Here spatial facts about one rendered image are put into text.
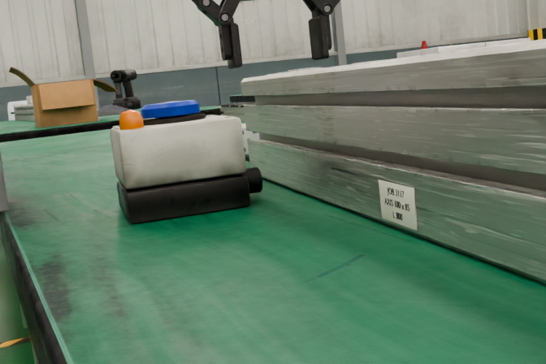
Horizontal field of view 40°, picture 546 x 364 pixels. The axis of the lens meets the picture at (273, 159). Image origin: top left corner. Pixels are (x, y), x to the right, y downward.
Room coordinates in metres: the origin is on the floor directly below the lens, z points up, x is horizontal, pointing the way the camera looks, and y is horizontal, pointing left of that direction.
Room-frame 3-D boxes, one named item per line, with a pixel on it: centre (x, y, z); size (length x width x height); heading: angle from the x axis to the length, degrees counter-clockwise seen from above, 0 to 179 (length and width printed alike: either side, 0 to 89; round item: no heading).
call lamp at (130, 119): (0.48, 0.09, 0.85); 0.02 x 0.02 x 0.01
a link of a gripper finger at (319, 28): (0.73, -0.07, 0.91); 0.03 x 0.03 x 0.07; 15
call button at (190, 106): (0.52, 0.07, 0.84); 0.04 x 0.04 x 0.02
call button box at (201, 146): (0.52, 0.06, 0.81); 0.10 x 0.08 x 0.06; 105
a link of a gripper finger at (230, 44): (0.70, 0.04, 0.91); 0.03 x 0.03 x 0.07; 15
